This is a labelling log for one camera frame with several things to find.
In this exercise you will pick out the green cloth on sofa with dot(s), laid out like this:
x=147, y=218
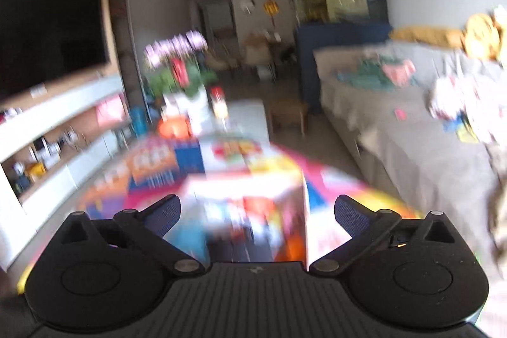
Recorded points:
x=382, y=74

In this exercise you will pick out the pink baby clothes pile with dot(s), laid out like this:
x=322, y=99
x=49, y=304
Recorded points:
x=477, y=99

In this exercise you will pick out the pink paper bag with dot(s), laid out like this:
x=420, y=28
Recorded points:
x=111, y=111

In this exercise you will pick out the pink orchid flower pot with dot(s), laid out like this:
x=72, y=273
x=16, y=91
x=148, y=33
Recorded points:
x=175, y=72

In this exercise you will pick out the blue water bottle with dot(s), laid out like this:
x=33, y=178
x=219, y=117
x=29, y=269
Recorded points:
x=139, y=121

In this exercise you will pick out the orange round toy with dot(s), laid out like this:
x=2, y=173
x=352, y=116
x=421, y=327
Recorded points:
x=177, y=128

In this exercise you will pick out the black television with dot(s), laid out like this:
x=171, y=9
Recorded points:
x=44, y=40

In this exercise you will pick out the white tv cabinet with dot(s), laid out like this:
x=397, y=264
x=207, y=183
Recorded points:
x=47, y=152

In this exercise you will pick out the grey sofa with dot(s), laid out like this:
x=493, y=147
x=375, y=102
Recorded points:
x=402, y=150

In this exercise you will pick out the yellow duck plush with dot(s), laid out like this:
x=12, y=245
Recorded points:
x=485, y=36

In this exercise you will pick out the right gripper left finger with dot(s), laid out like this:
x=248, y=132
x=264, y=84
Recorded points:
x=146, y=229

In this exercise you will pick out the colourful cartoon play mat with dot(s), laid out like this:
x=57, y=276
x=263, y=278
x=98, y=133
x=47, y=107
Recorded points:
x=156, y=167

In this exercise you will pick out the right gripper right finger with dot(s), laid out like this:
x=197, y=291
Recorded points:
x=368, y=229

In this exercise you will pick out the small wooden stool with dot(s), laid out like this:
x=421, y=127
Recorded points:
x=287, y=112

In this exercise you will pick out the yellow pillow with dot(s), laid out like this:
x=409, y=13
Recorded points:
x=449, y=38

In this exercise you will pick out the pink cardboard box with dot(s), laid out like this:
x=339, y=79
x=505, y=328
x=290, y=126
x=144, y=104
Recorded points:
x=242, y=217

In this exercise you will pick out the dining chair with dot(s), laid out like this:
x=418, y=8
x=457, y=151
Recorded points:
x=259, y=57

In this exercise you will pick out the red lid snack jar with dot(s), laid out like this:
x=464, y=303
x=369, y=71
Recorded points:
x=219, y=104

